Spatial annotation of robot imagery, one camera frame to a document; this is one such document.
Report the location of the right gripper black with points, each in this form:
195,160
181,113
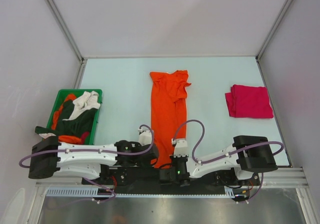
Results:
174,159

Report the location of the dark green t shirt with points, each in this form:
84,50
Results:
65,126

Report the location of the grey slotted cable duct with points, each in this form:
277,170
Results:
95,192

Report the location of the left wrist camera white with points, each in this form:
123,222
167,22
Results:
145,137

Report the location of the folded magenta t shirt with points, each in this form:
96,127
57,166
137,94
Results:
249,102

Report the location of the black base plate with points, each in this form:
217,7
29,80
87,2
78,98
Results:
146,181

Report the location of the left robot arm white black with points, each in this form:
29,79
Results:
50,158

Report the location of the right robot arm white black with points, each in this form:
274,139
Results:
247,155

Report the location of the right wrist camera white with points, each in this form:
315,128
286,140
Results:
180,148

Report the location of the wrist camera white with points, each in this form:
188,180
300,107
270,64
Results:
145,137
180,148

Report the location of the orange t shirt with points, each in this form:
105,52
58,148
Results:
168,110
56,114

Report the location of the magenta t shirt in bin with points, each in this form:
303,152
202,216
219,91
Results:
84,136

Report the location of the green plastic bin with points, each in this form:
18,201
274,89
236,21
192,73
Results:
77,92

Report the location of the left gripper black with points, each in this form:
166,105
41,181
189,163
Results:
145,164

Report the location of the aluminium frame rail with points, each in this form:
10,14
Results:
281,178

